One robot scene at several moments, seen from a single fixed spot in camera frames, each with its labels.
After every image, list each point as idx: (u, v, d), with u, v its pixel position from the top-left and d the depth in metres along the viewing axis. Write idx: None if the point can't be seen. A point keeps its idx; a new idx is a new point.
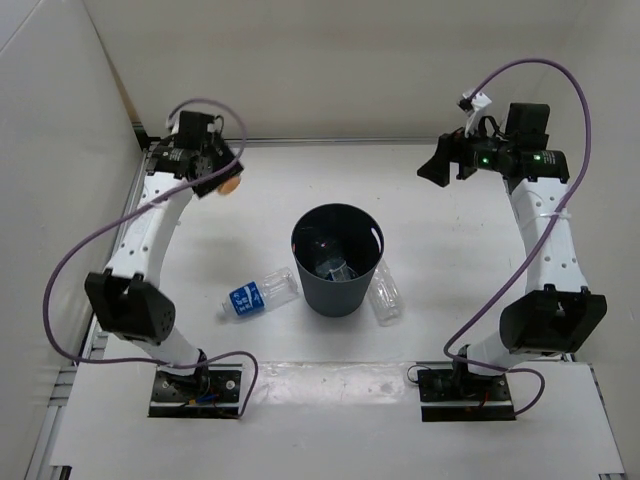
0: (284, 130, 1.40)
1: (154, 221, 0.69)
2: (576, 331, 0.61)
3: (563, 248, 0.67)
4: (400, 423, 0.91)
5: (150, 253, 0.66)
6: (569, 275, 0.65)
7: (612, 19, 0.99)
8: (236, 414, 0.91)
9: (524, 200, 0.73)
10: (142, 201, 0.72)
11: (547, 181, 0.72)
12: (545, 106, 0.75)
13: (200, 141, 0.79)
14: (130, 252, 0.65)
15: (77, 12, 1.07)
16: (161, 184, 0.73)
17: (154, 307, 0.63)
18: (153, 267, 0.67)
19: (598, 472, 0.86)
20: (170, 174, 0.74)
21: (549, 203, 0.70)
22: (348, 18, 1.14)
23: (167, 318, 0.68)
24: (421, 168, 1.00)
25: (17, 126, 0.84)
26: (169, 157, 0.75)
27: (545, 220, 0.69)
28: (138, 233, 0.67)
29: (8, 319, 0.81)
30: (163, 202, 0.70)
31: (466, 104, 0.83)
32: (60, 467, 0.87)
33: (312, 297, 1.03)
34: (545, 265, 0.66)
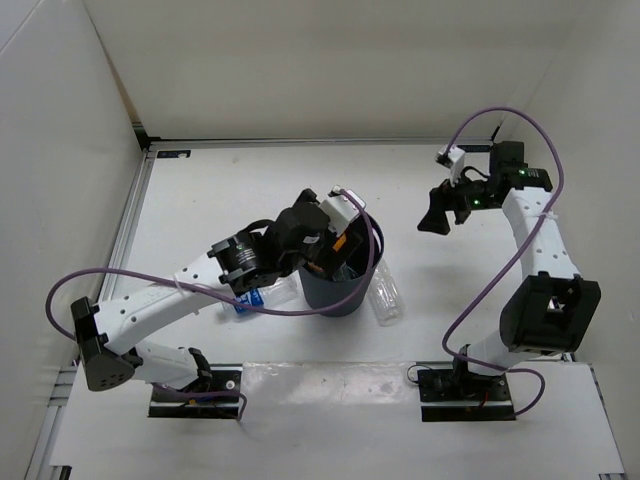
0: (284, 129, 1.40)
1: (163, 301, 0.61)
2: (573, 323, 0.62)
3: (553, 241, 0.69)
4: (400, 423, 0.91)
5: (133, 325, 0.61)
6: (561, 265, 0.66)
7: (611, 19, 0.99)
8: (236, 415, 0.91)
9: (513, 206, 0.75)
10: (178, 275, 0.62)
11: (533, 189, 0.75)
12: (518, 143, 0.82)
13: (280, 251, 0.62)
14: (120, 311, 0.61)
15: (77, 12, 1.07)
16: (203, 270, 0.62)
17: (98, 371, 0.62)
18: (129, 338, 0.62)
19: (597, 472, 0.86)
20: (221, 268, 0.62)
21: (536, 207, 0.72)
22: (348, 18, 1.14)
23: (116, 378, 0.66)
24: (420, 225, 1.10)
25: (17, 126, 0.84)
26: (234, 253, 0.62)
27: (534, 220, 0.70)
28: (142, 300, 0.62)
29: (8, 319, 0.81)
30: (185, 292, 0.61)
31: (444, 160, 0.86)
32: (61, 467, 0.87)
33: (310, 295, 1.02)
34: (537, 257, 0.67)
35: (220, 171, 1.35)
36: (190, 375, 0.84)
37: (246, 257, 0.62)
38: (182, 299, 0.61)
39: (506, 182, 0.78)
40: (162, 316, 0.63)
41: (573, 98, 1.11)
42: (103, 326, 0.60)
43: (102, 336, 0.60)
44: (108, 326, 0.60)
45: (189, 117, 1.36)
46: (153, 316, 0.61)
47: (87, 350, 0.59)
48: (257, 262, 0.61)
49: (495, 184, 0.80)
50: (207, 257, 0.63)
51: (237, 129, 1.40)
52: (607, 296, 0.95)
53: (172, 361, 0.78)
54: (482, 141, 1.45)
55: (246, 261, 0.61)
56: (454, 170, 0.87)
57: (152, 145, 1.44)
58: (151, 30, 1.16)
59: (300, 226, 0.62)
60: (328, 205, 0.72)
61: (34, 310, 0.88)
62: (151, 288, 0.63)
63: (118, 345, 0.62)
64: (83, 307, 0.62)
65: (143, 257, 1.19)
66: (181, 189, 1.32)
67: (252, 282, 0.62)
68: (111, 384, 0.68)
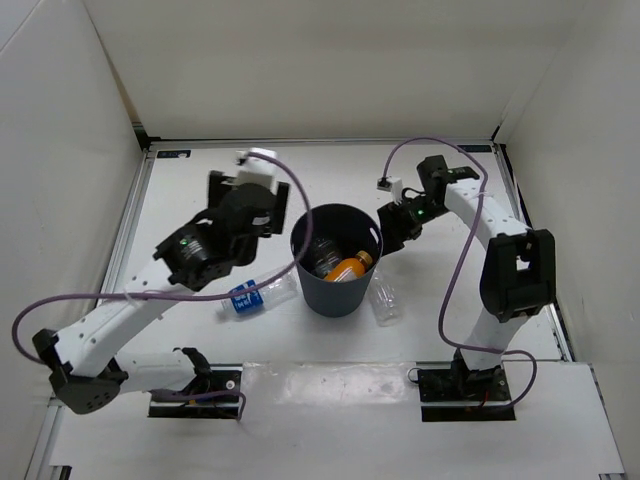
0: (284, 129, 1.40)
1: (117, 316, 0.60)
2: (543, 271, 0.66)
3: (498, 211, 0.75)
4: (400, 423, 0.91)
5: (95, 348, 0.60)
6: (513, 225, 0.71)
7: (612, 17, 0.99)
8: (236, 415, 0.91)
9: (456, 198, 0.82)
10: (127, 286, 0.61)
11: (464, 180, 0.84)
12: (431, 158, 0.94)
13: (230, 238, 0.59)
14: (80, 336, 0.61)
15: (76, 12, 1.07)
16: (150, 274, 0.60)
17: (75, 398, 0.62)
18: (97, 359, 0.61)
19: (597, 472, 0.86)
20: (169, 270, 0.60)
21: (473, 191, 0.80)
22: (348, 17, 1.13)
23: (102, 396, 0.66)
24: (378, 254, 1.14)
25: (17, 125, 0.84)
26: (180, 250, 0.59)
27: (475, 201, 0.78)
28: (98, 321, 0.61)
29: (8, 319, 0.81)
30: (136, 300, 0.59)
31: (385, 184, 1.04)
32: (60, 467, 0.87)
33: (309, 295, 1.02)
34: (490, 225, 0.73)
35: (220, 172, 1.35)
36: (189, 375, 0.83)
37: (193, 249, 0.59)
38: (136, 310, 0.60)
39: (440, 183, 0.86)
40: (123, 331, 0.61)
41: (574, 97, 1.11)
42: (65, 354, 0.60)
43: (66, 364, 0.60)
44: (71, 354, 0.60)
45: (188, 116, 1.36)
46: (111, 335, 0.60)
47: (57, 381, 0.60)
48: (206, 253, 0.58)
49: (432, 190, 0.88)
50: (154, 262, 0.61)
51: (237, 129, 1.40)
52: (607, 295, 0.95)
53: (158, 357, 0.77)
54: (482, 141, 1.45)
55: (194, 253, 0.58)
56: (395, 189, 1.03)
57: (152, 145, 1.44)
58: (151, 30, 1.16)
59: (245, 208, 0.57)
60: (245, 173, 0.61)
61: (34, 310, 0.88)
62: (106, 306, 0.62)
63: (88, 369, 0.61)
64: (46, 338, 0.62)
65: (143, 257, 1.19)
66: (182, 189, 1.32)
67: (206, 273, 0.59)
68: (103, 401, 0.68)
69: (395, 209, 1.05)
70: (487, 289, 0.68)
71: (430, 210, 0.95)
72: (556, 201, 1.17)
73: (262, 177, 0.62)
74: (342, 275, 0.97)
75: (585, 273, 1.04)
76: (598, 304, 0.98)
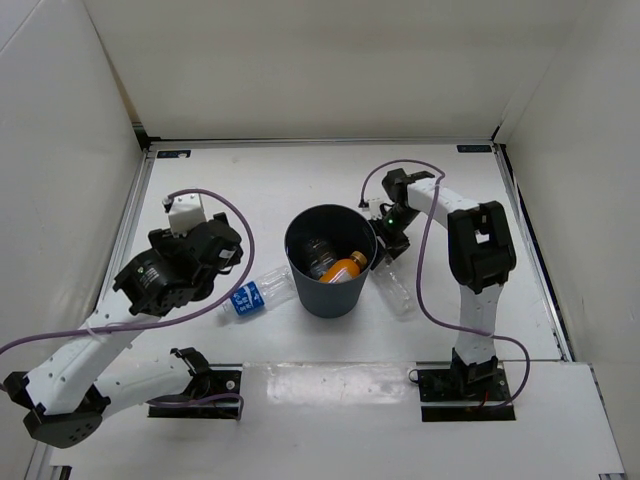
0: (285, 129, 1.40)
1: (83, 352, 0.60)
2: (500, 237, 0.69)
3: (453, 194, 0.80)
4: (400, 423, 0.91)
5: (65, 386, 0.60)
6: (466, 203, 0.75)
7: (612, 17, 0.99)
8: (236, 415, 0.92)
9: (418, 196, 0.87)
10: (91, 322, 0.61)
11: (423, 179, 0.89)
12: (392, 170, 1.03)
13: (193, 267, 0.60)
14: (48, 376, 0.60)
15: (75, 12, 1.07)
16: (112, 305, 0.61)
17: (55, 434, 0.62)
18: (71, 395, 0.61)
19: (597, 472, 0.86)
20: (129, 300, 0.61)
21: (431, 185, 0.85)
22: (348, 16, 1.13)
23: (84, 429, 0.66)
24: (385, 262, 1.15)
25: (17, 126, 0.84)
26: (139, 279, 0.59)
27: (432, 193, 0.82)
28: (64, 359, 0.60)
29: (9, 318, 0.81)
30: (100, 335, 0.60)
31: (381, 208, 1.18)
32: (61, 467, 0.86)
33: (305, 297, 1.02)
34: (448, 207, 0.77)
35: (220, 172, 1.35)
36: (183, 378, 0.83)
37: (151, 276, 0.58)
38: (101, 345, 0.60)
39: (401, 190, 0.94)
40: (92, 366, 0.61)
41: (574, 97, 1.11)
42: (37, 396, 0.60)
43: (38, 406, 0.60)
44: (42, 394, 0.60)
45: (189, 117, 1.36)
46: (80, 371, 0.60)
47: (32, 423, 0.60)
48: (168, 278, 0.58)
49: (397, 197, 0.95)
50: (114, 291, 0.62)
51: (237, 130, 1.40)
52: (607, 295, 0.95)
53: (146, 371, 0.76)
54: (482, 140, 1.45)
55: (152, 280, 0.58)
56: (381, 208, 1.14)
57: (152, 145, 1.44)
58: (151, 30, 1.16)
59: (214, 242, 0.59)
60: (174, 217, 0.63)
61: (34, 310, 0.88)
62: (71, 342, 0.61)
63: (64, 407, 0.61)
64: (17, 379, 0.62)
65: None
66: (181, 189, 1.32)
67: (167, 300, 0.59)
68: (86, 433, 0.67)
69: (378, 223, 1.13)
70: (454, 264, 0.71)
71: (402, 216, 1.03)
72: (556, 201, 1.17)
73: (192, 211, 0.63)
74: (338, 276, 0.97)
75: (585, 273, 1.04)
76: (597, 304, 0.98)
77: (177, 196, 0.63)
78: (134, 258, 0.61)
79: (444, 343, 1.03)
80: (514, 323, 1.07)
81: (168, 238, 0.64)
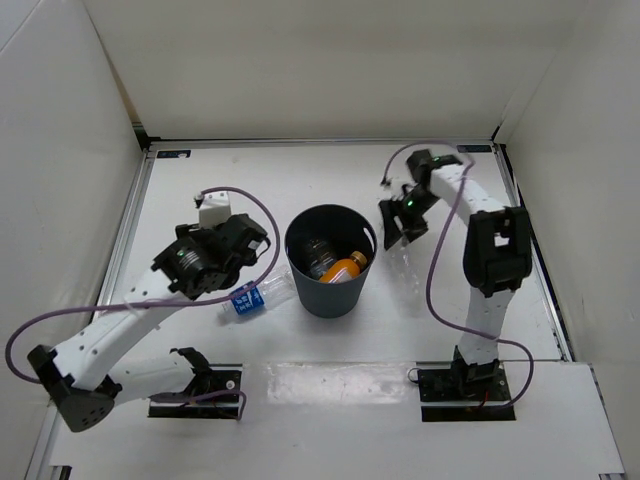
0: (285, 129, 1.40)
1: (119, 325, 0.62)
2: (519, 245, 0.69)
3: (479, 191, 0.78)
4: (399, 422, 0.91)
5: (97, 357, 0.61)
6: (491, 204, 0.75)
7: (612, 17, 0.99)
8: (236, 415, 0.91)
9: (441, 185, 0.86)
10: (127, 296, 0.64)
11: (450, 168, 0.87)
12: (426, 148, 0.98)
13: (225, 254, 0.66)
14: (80, 347, 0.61)
15: (76, 12, 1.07)
16: (150, 283, 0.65)
17: (75, 412, 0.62)
18: (98, 370, 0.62)
19: (597, 472, 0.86)
20: (168, 279, 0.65)
21: (456, 176, 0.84)
22: (348, 16, 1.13)
23: (97, 413, 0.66)
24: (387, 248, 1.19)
25: (17, 127, 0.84)
26: (178, 262, 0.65)
27: (457, 184, 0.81)
28: (99, 331, 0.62)
29: (9, 319, 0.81)
30: (139, 309, 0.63)
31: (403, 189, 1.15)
32: (61, 467, 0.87)
33: (305, 297, 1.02)
34: (472, 204, 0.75)
35: (220, 171, 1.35)
36: (186, 374, 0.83)
37: (190, 260, 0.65)
38: (137, 319, 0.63)
39: (424, 174, 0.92)
40: (123, 341, 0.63)
41: (574, 97, 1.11)
42: (66, 367, 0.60)
43: (67, 376, 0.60)
44: (71, 366, 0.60)
45: (189, 117, 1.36)
46: (113, 344, 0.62)
47: (57, 395, 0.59)
48: (203, 263, 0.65)
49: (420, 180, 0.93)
50: (152, 272, 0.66)
51: (237, 129, 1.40)
52: (607, 295, 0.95)
53: (148, 364, 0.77)
54: (482, 140, 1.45)
55: (191, 263, 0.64)
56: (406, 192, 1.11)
57: (152, 145, 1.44)
58: (151, 30, 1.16)
59: (244, 232, 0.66)
60: (206, 210, 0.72)
61: (35, 309, 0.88)
62: (104, 317, 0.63)
63: (89, 382, 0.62)
64: (41, 353, 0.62)
65: (143, 256, 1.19)
66: (181, 189, 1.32)
67: (202, 283, 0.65)
68: (93, 421, 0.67)
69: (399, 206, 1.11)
70: (469, 263, 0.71)
71: (423, 199, 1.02)
72: (556, 201, 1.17)
73: (222, 207, 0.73)
74: (338, 276, 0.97)
75: (585, 273, 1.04)
76: (596, 304, 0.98)
77: (207, 194, 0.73)
78: (172, 245, 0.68)
79: (445, 342, 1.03)
80: (514, 323, 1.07)
81: (200, 230, 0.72)
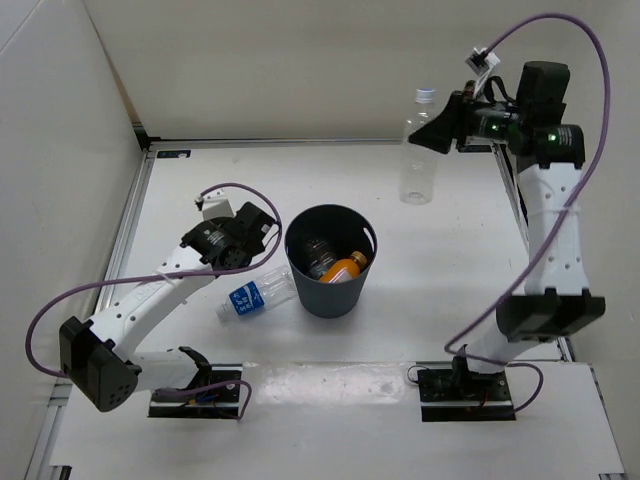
0: (284, 129, 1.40)
1: (155, 295, 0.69)
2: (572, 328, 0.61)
3: (571, 246, 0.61)
4: (399, 422, 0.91)
5: (134, 324, 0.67)
6: (573, 275, 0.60)
7: (612, 18, 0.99)
8: (236, 416, 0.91)
9: (534, 187, 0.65)
10: (161, 268, 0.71)
11: (559, 167, 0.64)
12: (563, 69, 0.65)
13: (245, 233, 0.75)
14: (117, 315, 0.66)
15: (76, 11, 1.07)
16: (181, 257, 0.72)
17: (108, 382, 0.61)
18: (131, 339, 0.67)
19: (598, 472, 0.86)
20: (199, 253, 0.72)
21: (560, 195, 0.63)
22: (348, 17, 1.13)
23: (122, 392, 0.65)
24: (412, 136, 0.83)
25: (17, 126, 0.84)
26: (205, 239, 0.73)
27: (553, 217, 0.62)
28: (136, 300, 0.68)
29: (10, 319, 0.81)
30: (174, 278, 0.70)
31: (480, 58, 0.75)
32: (61, 467, 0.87)
33: (306, 299, 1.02)
34: (548, 266, 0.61)
35: (220, 172, 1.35)
36: (190, 368, 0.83)
37: (216, 238, 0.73)
38: (172, 288, 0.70)
39: (528, 144, 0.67)
40: (155, 311, 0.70)
41: (574, 97, 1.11)
42: (104, 332, 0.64)
43: (107, 341, 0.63)
44: (111, 332, 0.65)
45: (189, 117, 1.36)
46: (149, 311, 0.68)
47: (96, 359, 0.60)
48: (227, 241, 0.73)
49: (520, 146, 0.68)
50: (182, 248, 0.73)
51: (237, 130, 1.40)
52: (607, 295, 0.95)
53: (155, 358, 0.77)
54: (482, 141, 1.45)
55: (221, 242, 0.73)
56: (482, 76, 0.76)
57: (152, 145, 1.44)
58: (152, 30, 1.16)
59: (259, 215, 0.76)
60: (208, 209, 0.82)
61: (34, 309, 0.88)
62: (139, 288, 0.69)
63: (122, 348, 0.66)
64: (74, 324, 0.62)
65: (143, 257, 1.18)
66: (182, 189, 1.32)
67: (226, 261, 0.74)
68: (113, 405, 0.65)
69: (471, 104, 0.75)
70: (511, 309, 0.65)
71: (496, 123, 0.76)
72: None
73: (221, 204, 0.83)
74: (338, 276, 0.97)
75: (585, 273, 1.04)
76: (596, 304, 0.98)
77: (206, 195, 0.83)
78: (197, 226, 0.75)
79: (445, 343, 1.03)
80: None
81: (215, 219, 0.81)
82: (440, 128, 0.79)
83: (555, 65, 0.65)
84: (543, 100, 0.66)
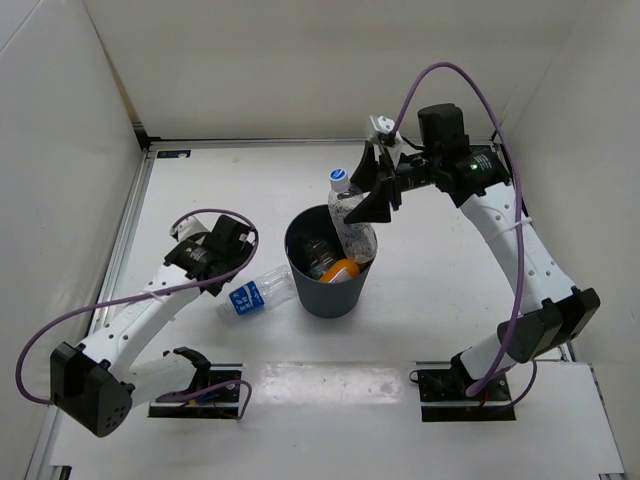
0: (284, 129, 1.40)
1: (145, 313, 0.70)
2: (575, 329, 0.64)
3: (541, 255, 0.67)
4: (399, 422, 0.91)
5: (127, 343, 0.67)
6: (556, 280, 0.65)
7: (612, 18, 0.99)
8: (236, 415, 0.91)
9: (480, 216, 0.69)
10: (147, 288, 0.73)
11: (494, 188, 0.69)
12: (455, 109, 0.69)
13: (224, 247, 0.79)
14: (109, 336, 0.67)
15: (75, 11, 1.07)
16: (166, 275, 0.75)
17: (104, 405, 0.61)
18: (126, 358, 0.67)
19: (597, 472, 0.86)
20: (183, 270, 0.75)
21: (507, 213, 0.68)
22: (348, 16, 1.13)
23: (118, 413, 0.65)
24: (352, 216, 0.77)
25: (17, 126, 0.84)
26: (187, 256, 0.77)
27: (513, 234, 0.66)
28: (127, 320, 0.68)
29: (10, 319, 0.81)
30: (163, 295, 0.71)
31: (390, 139, 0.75)
32: (61, 467, 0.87)
33: (307, 299, 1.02)
34: (534, 280, 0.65)
35: (220, 172, 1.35)
36: (189, 370, 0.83)
37: (198, 255, 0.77)
38: (160, 305, 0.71)
39: (458, 179, 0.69)
40: (147, 328, 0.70)
41: (574, 97, 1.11)
42: (99, 353, 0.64)
43: (102, 362, 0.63)
44: (105, 353, 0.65)
45: (189, 117, 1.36)
46: (140, 329, 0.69)
47: (92, 382, 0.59)
48: (207, 258, 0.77)
49: (451, 184, 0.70)
50: (166, 266, 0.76)
51: (237, 130, 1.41)
52: (607, 295, 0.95)
53: (156, 366, 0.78)
54: (482, 141, 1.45)
55: (200, 257, 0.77)
56: (393, 154, 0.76)
57: (152, 145, 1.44)
58: (152, 30, 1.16)
59: (235, 227, 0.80)
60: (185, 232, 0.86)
61: (34, 309, 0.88)
62: (127, 309, 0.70)
63: (117, 369, 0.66)
64: (66, 349, 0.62)
65: (142, 257, 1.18)
66: (182, 189, 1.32)
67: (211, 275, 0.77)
68: (108, 428, 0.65)
69: (399, 171, 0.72)
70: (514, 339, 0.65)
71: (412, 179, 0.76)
72: (556, 201, 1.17)
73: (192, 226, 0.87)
74: (338, 276, 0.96)
75: (585, 272, 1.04)
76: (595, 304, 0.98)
77: (178, 225, 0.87)
78: (178, 245, 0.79)
79: (444, 343, 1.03)
80: None
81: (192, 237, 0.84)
82: (380, 204, 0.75)
83: (447, 107, 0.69)
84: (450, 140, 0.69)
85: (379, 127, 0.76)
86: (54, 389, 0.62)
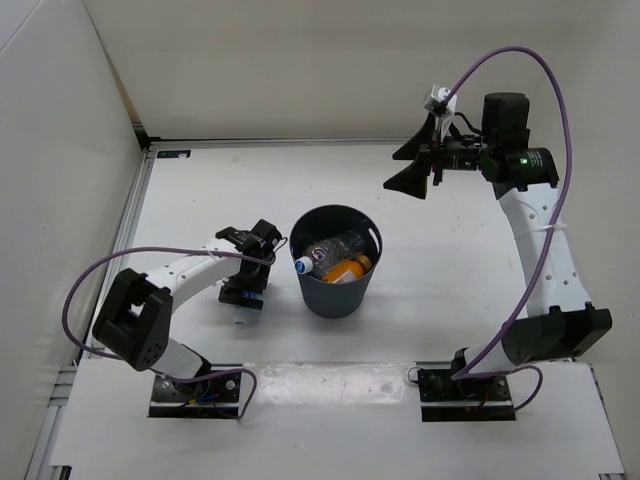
0: (285, 128, 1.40)
1: (202, 263, 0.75)
2: (580, 344, 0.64)
3: (563, 263, 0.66)
4: (399, 422, 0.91)
5: (184, 282, 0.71)
6: (571, 292, 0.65)
7: (612, 18, 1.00)
8: (236, 415, 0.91)
9: (515, 210, 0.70)
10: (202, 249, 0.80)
11: (537, 187, 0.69)
12: (523, 99, 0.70)
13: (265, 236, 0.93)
14: (170, 272, 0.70)
15: (76, 11, 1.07)
16: (220, 245, 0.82)
17: (152, 333, 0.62)
18: (177, 295, 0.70)
19: (598, 472, 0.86)
20: (230, 244, 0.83)
21: (542, 214, 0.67)
22: (348, 16, 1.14)
23: (153, 353, 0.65)
24: (385, 182, 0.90)
25: (17, 126, 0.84)
26: (237, 235, 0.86)
27: (541, 236, 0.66)
28: (186, 264, 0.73)
29: (9, 320, 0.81)
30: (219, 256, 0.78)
31: (440, 108, 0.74)
32: (61, 466, 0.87)
33: (312, 298, 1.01)
34: (548, 285, 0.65)
35: (220, 171, 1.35)
36: (196, 360, 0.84)
37: (244, 237, 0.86)
38: (213, 264, 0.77)
39: (503, 171, 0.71)
40: (198, 278, 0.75)
41: (574, 97, 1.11)
42: (161, 281, 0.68)
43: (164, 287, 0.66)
44: (166, 282, 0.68)
45: (190, 117, 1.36)
46: (195, 276, 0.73)
47: (152, 303, 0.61)
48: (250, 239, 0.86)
49: (493, 174, 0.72)
50: (217, 239, 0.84)
51: (239, 129, 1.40)
52: (608, 295, 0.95)
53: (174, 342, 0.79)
54: None
55: (247, 240, 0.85)
56: (444, 123, 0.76)
57: (152, 146, 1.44)
58: (153, 31, 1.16)
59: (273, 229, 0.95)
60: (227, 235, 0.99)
61: (35, 309, 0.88)
62: (186, 258, 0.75)
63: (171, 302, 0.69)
64: (130, 273, 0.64)
65: (142, 256, 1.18)
66: (181, 188, 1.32)
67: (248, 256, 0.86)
68: (140, 368, 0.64)
69: (444, 145, 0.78)
70: (512, 339, 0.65)
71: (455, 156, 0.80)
72: None
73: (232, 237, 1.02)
74: (343, 276, 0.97)
75: (585, 272, 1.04)
76: (594, 303, 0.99)
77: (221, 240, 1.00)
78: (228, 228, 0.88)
79: (444, 343, 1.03)
80: None
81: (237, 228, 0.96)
82: (416, 176, 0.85)
83: (515, 96, 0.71)
84: (509, 127, 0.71)
85: (435, 94, 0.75)
86: (102, 313, 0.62)
